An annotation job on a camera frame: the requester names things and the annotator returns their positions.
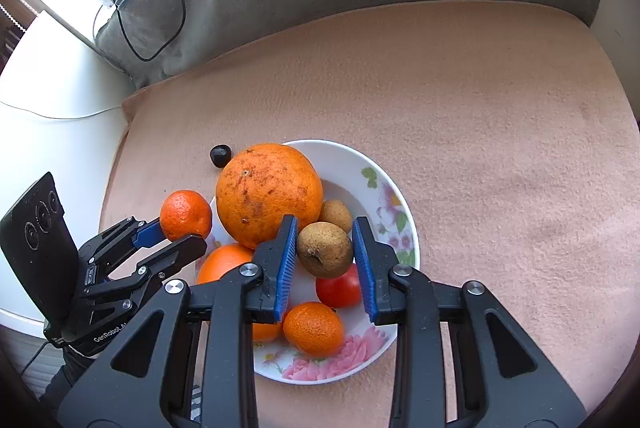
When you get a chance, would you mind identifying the cherry tomato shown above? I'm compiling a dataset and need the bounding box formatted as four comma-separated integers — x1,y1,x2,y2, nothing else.
316,263,361,309

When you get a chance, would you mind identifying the left black camera box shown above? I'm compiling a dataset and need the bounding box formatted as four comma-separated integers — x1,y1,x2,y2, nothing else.
1,173,79,326

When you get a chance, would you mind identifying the floral white plate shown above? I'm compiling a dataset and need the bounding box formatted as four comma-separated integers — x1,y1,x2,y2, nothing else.
196,138,421,386

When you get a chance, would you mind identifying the large speckled orange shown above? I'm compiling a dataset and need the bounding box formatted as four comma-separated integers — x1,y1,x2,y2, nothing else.
215,143,323,249

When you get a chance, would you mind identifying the pink blanket table cover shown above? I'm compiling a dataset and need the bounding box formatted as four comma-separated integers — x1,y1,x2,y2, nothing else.
101,2,639,410

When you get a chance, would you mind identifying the white board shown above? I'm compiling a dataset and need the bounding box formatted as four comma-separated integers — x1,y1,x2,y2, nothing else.
0,10,137,324

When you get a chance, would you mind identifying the dark cherry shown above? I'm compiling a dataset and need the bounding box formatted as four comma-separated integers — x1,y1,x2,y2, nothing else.
209,144,232,169

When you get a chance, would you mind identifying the white cable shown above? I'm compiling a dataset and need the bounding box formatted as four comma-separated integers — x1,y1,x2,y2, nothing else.
0,100,124,122

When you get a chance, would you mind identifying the smooth orange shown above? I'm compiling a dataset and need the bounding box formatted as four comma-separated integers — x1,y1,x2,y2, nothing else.
195,242,284,344

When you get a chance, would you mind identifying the mandarin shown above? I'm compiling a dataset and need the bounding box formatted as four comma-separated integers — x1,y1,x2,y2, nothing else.
282,301,345,358
160,190,213,241

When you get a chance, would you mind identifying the brown longan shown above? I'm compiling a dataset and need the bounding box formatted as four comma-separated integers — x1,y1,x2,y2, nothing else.
296,221,354,279
319,199,352,233

